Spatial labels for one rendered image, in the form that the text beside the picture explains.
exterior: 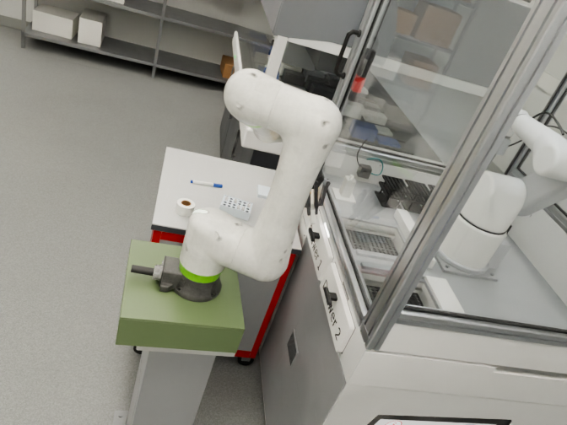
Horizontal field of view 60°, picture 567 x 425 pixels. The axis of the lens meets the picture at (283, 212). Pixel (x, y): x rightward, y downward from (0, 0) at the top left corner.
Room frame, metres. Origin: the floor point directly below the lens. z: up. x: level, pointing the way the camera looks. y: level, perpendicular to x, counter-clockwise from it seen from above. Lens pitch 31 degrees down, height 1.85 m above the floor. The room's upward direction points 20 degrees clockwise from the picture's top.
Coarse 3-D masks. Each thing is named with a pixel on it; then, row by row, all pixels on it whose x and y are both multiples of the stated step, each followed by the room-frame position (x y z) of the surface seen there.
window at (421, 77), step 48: (384, 0) 1.86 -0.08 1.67; (432, 0) 1.51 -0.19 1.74; (480, 0) 1.28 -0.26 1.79; (528, 0) 1.11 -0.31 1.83; (384, 48) 1.70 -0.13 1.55; (432, 48) 1.39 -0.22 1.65; (480, 48) 1.19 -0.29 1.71; (384, 96) 1.55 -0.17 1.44; (432, 96) 1.28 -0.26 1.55; (480, 96) 1.10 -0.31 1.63; (336, 144) 1.78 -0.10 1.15; (384, 144) 1.42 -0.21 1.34; (432, 144) 1.18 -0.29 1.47; (336, 192) 1.61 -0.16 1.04; (384, 192) 1.29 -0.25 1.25; (384, 240) 1.18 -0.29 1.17
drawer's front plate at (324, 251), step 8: (320, 216) 1.60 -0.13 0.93; (312, 224) 1.61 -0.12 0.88; (320, 224) 1.55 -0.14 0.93; (320, 232) 1.51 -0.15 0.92; (320, 240) 1.48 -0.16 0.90; (312, 248) 1.52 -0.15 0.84; (320, 248) 1.46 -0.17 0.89; (328, 248) 1.42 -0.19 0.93; (312, 256) 1.49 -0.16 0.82; (320, 256) 1.43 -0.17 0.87; (328, 256) 1.37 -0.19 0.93; (328, 264) 1.37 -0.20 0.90; (320, 272) 1.38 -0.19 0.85
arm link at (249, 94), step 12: (240, 72) 1.09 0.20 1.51; (252, 72) 1.09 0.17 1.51; (228, 84) 1.07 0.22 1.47; (240, 84) 1.05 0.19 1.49; (252, 84) 1.06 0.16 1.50; (264, 84) 1.07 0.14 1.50; (276, 84) 1.08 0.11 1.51; (228, 96) 1.06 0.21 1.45; (240, 96) 1.04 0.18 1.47; (252, 96) 1.04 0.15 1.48; (264, 96) 1.05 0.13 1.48; (228, 108) 1.06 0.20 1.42; (240, 108) 1.05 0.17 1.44; (252, 108) 1.04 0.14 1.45; (264, 108) 1.04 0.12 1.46; (240, 120) 1.07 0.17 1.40; (252, 120) 1.05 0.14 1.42; (264, 120) 1.05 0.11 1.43
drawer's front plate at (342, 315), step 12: (324, 276) 1.34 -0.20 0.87; (336, 276) 1.28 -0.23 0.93; (336, 288) 1.23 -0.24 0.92; (324, 300) 1.27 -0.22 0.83; (336, 312) 1.17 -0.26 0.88; (348, 312) 1.13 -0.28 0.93; (336, 324) 1.14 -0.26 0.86; (348, 324) 1.08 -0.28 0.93; (348, 336) 1.07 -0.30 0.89; (336, 348) 1.08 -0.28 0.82
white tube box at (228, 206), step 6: (228, 198) 1.72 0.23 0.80; (234, 198) 1.73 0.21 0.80; (222, 204) 1.66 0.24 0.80; (228, 204) 1.67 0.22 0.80; (234, 204) 1.69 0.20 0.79; (240, 204) 1.71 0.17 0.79; (246, 204) 1.72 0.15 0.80; (252, 204) 1.73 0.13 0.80; (228, 210) 1.65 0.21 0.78; (234, 210) 1.65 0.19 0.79; (240, 210) 1.66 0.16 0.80; (246, 210) 1.68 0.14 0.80; (234, 216) 1.66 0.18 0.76; (240, 216) 1.66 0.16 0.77; (246, 216) 1.66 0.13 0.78
